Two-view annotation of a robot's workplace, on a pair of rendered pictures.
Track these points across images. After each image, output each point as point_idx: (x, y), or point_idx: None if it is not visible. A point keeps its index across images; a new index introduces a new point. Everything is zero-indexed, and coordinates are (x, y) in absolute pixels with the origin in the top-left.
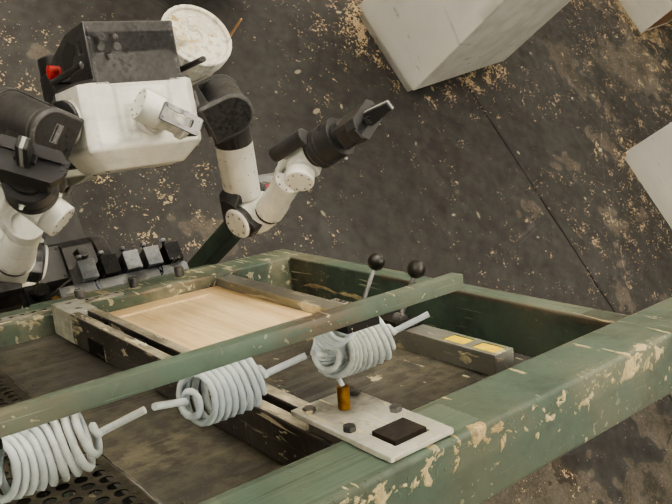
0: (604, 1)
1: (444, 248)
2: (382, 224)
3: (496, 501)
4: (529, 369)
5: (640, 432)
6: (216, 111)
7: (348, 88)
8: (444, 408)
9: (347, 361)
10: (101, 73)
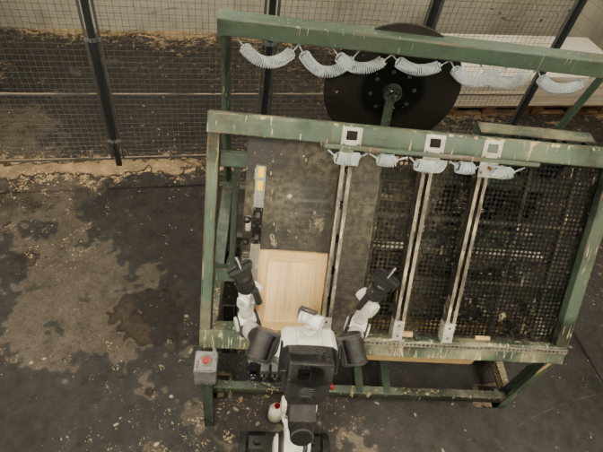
0: None
1: None
2: (18, 435)
3: (87, 265)
4: (297, 134)
5: None
6: (274, 332)
7: None
8: (332, 137)
9: (284, 214)
10: (327, 349)
